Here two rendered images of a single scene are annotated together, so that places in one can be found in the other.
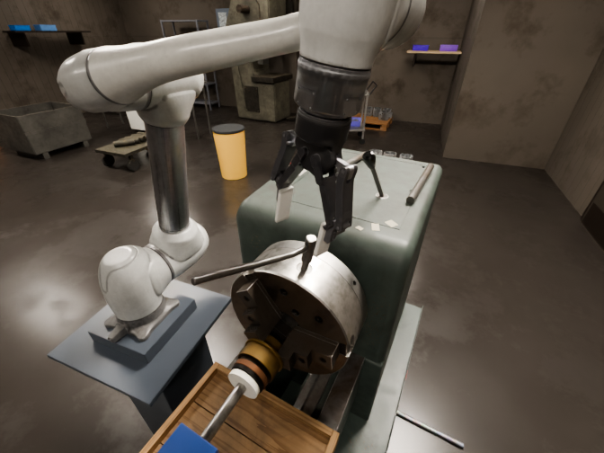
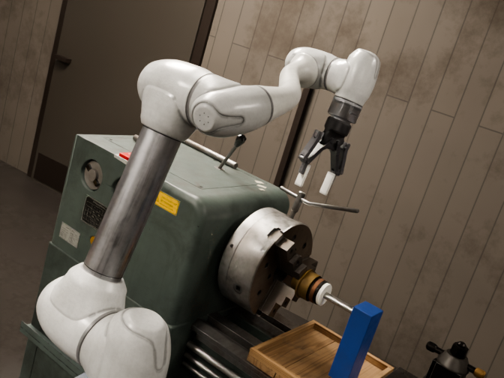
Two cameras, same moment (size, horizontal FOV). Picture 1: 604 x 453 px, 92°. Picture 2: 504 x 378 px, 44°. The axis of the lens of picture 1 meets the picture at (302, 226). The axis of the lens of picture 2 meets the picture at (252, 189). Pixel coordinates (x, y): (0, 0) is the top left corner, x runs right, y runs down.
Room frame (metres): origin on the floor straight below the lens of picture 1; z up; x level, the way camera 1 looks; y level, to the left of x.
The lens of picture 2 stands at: (0.47, 1.84, 1.78)
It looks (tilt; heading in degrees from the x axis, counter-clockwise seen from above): 15 degrees down; 274
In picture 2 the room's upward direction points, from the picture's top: 17 degrees clockwise
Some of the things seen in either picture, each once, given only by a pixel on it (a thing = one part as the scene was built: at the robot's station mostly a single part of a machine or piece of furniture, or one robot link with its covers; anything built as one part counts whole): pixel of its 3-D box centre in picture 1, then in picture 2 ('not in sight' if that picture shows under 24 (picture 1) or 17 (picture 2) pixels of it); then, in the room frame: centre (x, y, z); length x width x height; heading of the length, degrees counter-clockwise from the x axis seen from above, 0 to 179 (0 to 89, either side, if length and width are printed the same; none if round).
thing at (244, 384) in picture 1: (224, 412); (340, 303); (0.25, 0.14, 1.08); 0.13 x 0.07 x 0.07; 152
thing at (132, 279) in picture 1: (131, 278); (132, 355); (0.71, 0.56, 0.97); 0.18 x 0.16 x 0.22; 151
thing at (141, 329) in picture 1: (137, 313); not in sight; (0.68, 0.58, 0.83); 0.22 x 0.18 x 0.06; 159
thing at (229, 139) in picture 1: (231, 152); not in sight; (3.75, 0.93, 0.32); 0.40 x 0.40 x 0.64
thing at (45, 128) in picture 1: (45, 129); not in sight; (4.81, 4.15, 0.33); 0.95 x 0.80 x 0.65; 160
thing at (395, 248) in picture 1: (346, 232); (172, 217); (0.84, -0.16, 1.06); 0.59 x 0.48 x 0.39; 152
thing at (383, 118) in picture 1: (365, 117); not in sight; (6.43, -1.33, 0.15); 1.07 x 0.76 x 0.30; 69
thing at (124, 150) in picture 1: (136, 131); not in sight; (4.37, 2.45, 0.41); 1.06 x 0.61 x 0.83; 161
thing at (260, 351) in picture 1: (260, 360); (309, 286); (0.35, 0.09, 1.08); 0.09 x 0.09 x 0.09; 62
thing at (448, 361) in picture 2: not in sight; (454, 360); (-0.02, 0.38, 1.13); 0.08 x 0.08 x 0.03
